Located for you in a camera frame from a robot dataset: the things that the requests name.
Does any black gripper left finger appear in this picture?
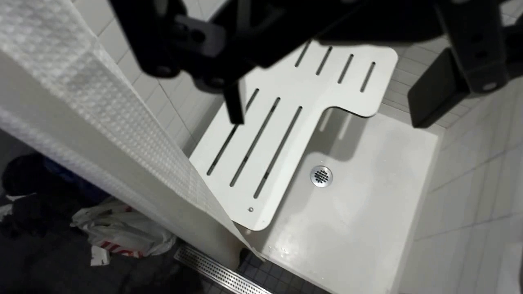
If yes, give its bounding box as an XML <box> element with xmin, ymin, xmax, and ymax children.
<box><xmin>108</xmin><ymin>0</ymin><xmax>247</xmax><ymax>125</ymax></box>

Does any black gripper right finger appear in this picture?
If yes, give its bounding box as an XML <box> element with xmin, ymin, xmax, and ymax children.
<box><xmin>407</xmin><ymin>0</ymin><xmax>523</xmax><ymax>128</ymax></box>

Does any white dotted shower curtain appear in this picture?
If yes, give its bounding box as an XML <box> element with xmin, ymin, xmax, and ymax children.
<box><xmin>0</xmin><ymin>0</ymin><xmax>249</xmax><ymax>266</ymax></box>

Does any white slotted shower seat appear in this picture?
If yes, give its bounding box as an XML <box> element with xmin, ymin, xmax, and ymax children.
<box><xmin>192</xmin><ymin>40</ymin><xmax>399</xmax><ymax>230</ymax></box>

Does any round chrome shower drain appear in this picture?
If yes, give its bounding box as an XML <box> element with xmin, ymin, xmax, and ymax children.
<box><xmin>311</xmin><ymin>164</ymin><xmax>334</xmax><ymax>187</ymax></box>

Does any white red plastic bag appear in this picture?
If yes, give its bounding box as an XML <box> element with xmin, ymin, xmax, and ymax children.
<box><xmin>71</xmin><ymin>200</ymin><xmax>177</xmax><ymax>266</ymax></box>

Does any metal linear floor drain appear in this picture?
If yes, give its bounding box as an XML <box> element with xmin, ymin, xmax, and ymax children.
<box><xmin>174</xmin><ymin>244</ymin><xmax>272</xmax><ymax>294</ymax></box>

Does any black clothing pile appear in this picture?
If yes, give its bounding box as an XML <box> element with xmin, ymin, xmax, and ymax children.
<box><xmin>0</xmin><ymin>151</ymin><xmax>112</xmax><ymax>241</ymax></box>

